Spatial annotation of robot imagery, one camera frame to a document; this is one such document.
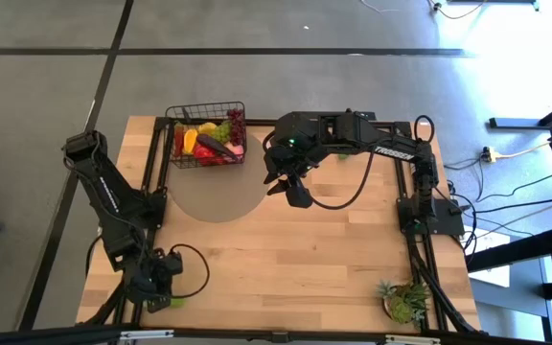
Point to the purple eggplant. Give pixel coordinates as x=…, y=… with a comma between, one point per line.
x=213, y=145

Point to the round yellow fruit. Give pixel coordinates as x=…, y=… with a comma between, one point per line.
x=207, y=128

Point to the black T-shaped floor stand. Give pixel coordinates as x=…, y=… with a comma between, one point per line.
x=520, y=122

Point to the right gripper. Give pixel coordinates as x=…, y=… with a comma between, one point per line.
x=295, y=160

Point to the red apple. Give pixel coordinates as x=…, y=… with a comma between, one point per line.
x=202, y=154

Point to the yellow-orange star fruit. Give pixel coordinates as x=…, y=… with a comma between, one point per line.
x=190, y=141

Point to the silver aluminium bracket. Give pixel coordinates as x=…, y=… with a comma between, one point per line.
x=146, y=334
x=412, y=340

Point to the table-level camera box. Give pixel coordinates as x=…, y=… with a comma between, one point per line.
x=280, y=337

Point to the round grey mat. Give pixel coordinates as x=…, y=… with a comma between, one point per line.
x=218, y=196

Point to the potted succulent plant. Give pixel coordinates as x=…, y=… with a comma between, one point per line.
x=403, y=304

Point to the green grape bunch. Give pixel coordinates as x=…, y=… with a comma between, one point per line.
x=222, y=132

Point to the dark red green-tipped chili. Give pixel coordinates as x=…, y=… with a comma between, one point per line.
x=178, y=141

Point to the black aluminium table frame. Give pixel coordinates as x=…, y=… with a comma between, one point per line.
x=259, y=123

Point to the purple grape bunch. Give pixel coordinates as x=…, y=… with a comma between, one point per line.
x=237, y=127

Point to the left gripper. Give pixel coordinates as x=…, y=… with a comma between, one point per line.
x=154, y=282

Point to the black diagonal beam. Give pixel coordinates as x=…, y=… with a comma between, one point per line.
x=520, y=249

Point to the pink peach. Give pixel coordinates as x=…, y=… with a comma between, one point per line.
x=236, y=150

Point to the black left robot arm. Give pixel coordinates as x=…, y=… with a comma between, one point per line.
x=113, y=206

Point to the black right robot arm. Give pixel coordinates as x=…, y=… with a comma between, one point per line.
x=391, y=151

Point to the white power strip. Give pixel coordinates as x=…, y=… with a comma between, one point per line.
x=488, y=154

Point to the green pea pod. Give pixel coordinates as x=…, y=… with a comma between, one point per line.
x=177, y=303

